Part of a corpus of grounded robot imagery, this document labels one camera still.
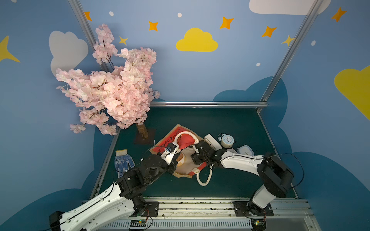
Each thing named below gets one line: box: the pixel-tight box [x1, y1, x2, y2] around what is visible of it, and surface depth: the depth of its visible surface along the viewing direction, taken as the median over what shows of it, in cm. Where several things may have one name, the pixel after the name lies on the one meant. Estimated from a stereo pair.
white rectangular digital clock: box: [203, 133, 223, 152], surface depth 96 cm
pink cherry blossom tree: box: [55, 23, 160, 140], surface depth 63 cm
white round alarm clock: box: [217, 133, 237, 149], surface depth 100 cm
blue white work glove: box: [114, 149, 136, 179], surface depth 93 cm
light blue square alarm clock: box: [237, 144, 255, 156], surface depth 96 cm
